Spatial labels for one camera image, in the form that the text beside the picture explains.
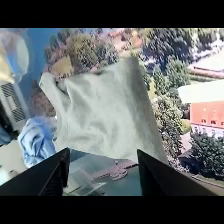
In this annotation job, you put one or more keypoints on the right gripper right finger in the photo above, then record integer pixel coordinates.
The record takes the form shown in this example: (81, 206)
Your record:
(166, 180)

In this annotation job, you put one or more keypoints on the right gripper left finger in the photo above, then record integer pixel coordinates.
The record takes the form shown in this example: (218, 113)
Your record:
(43, 178)

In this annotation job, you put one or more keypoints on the grey garment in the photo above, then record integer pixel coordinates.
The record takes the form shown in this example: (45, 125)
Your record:
(106, 113)

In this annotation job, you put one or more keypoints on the light blue garment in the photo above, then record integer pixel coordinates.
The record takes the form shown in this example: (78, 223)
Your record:
(37, 140)

